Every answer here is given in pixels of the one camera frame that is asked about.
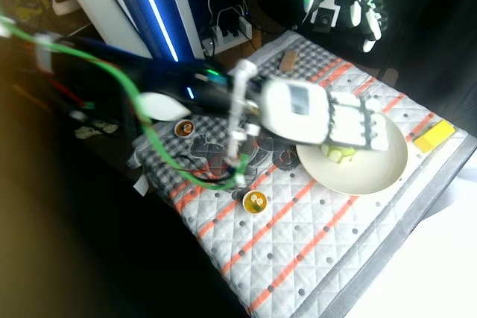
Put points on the green white toy cabbage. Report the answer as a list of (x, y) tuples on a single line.
[(337, 154)]

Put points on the white column with blue light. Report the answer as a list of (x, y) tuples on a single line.
[(112, 16)]

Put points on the small brown cup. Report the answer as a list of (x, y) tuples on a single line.
[(184, 129)]

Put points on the white power strip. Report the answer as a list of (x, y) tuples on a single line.
[(227, 35)]

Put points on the brown toy bread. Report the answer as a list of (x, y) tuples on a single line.
[(288, 60)]

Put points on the white round plate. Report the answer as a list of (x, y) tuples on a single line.
[(357, 176)]

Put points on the crumpled paper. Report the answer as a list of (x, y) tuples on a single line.
[(95, 129)]

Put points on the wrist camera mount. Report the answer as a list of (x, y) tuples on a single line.
[(238, 109), (323, 19)]

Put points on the small yellow cup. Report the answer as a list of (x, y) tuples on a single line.
[(255, 202)]

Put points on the yellow block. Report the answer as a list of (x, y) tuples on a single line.
[(434, 136)]

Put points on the grey quilt with orange stripes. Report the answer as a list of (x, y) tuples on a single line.
[(298, 243)]

